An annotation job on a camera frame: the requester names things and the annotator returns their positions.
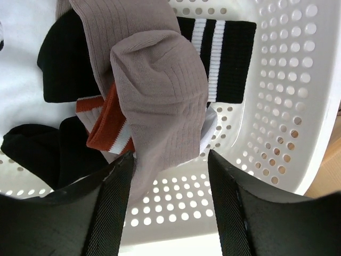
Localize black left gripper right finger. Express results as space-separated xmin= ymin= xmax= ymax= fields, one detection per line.
xmin=208 ymin=150 xmax=340 ymax=255

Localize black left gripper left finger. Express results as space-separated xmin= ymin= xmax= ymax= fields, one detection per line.
xmin=1 ymin=152 xmax=134 ymax=255

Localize taupe sock with orange stripes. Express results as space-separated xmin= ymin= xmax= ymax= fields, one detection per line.
xmin=55 ymin=1 xmax=208 ymax=205

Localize wooden hanger stand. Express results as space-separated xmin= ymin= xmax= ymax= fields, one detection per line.
xmin=305 ymin=108 xmax=340 ymax=198

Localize white perforated plastic basket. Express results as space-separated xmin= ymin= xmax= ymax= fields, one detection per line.
xmin=1 ymin=1 xmax=340 ymax=247

